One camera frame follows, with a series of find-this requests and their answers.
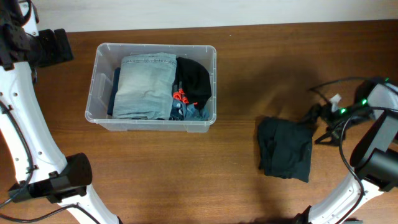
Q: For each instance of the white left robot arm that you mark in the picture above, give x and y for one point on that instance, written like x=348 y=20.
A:
x=42 y=171

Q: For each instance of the clear plastic storage bin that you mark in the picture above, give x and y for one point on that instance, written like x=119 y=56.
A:
x=109 y=57

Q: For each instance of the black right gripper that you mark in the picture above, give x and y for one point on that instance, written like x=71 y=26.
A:
x=332 y=130

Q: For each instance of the dark blue jeans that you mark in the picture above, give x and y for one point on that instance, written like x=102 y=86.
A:
x=113 y=91

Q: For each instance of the light blue denim shirt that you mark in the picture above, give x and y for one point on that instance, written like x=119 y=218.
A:
x=183 y=112

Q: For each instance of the light grey-blue jeans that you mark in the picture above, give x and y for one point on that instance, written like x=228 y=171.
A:
x=145 y=87

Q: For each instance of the black garment with red cuff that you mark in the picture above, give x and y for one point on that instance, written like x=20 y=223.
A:
x=192 y=83

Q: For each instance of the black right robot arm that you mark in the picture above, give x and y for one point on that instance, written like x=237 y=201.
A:
x=373 y=164

